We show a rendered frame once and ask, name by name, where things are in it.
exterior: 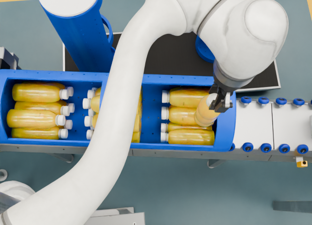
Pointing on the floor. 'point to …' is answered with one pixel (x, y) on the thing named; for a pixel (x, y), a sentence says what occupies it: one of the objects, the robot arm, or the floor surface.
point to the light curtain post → (293, 206)
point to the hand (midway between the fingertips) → (216, 97)
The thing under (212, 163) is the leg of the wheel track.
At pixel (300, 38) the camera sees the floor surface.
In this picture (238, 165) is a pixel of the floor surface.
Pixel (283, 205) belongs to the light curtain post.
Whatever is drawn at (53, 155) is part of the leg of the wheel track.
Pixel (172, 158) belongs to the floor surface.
